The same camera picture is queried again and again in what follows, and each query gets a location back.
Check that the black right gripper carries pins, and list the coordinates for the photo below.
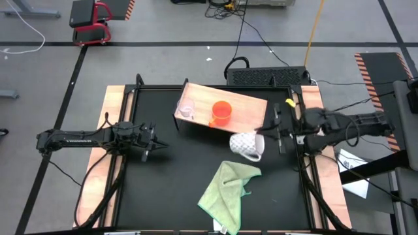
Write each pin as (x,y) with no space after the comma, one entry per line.
(290,132)

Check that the red frame black stool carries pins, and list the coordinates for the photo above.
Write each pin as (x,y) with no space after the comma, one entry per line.
(81,13)

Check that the grey metal table leg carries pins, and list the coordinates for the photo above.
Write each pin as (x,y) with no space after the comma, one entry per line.
(32,13)

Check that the orange plastic mug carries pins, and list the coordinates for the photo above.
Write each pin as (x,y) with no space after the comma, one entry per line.
(222,112)

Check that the grey metal cabinet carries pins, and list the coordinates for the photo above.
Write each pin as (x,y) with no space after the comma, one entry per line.
(403,130)

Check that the black box device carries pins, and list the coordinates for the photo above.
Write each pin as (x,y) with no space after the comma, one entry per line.
(413,101)

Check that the clear plastic cup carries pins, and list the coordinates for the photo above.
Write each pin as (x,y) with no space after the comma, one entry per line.
(186,107)

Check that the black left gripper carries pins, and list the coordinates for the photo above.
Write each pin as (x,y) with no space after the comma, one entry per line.
(147,137)

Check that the black floor device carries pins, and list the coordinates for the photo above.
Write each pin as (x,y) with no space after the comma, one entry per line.
(187,1)

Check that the white paper sheet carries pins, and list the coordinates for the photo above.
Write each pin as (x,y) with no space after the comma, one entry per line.
(357,189)

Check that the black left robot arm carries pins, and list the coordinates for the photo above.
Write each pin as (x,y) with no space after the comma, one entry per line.
(72,140)

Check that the grey equipment box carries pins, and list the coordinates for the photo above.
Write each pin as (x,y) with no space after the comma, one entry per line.
(267,2)

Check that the black floor object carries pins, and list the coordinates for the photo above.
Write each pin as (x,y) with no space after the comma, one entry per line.
(3,132)

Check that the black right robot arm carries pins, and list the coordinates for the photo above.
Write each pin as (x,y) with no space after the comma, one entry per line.
(369,125)

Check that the black table frame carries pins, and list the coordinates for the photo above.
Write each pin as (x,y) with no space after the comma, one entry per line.
(163,87)

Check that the small hazard striped black panel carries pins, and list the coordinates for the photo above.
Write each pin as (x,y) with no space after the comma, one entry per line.
(119,8)

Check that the white patterned ceramic mug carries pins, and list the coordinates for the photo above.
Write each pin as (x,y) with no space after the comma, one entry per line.
(245,143)

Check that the yellow tape tag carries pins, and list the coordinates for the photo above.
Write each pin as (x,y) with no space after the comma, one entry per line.
(290,102)

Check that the green microfiber cloth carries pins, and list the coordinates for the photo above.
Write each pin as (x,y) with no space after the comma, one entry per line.
(225,192)

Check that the light wooden side board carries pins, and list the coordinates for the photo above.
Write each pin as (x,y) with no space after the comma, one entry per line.
(313,96)
(93,199)

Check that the black metal beam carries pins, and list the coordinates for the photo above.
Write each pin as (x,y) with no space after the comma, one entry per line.
(375,166)

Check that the wooden shelf with black legs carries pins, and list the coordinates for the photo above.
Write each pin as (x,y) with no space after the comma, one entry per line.
(248,111)

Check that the grey metal foot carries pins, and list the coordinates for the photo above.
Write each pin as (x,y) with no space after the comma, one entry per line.
(8,94)

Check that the large hazard striped black mat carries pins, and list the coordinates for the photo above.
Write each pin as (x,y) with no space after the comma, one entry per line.
(382,75)

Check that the black perforated computer case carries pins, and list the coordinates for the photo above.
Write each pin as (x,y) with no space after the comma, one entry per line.
(261,76)

